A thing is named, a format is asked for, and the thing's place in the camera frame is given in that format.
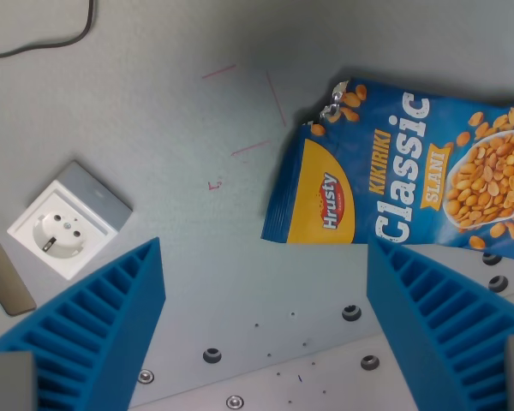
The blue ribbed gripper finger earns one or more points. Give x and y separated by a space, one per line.
85 325
445 317

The silver screw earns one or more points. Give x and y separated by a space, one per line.
146 376
234 402

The silver hex bolt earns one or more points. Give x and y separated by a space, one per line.
369 362

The brown flat strip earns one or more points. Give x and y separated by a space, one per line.
2 274

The blue peanut snack bag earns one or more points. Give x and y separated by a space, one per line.
404 167

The white wall socket box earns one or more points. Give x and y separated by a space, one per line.
68 220

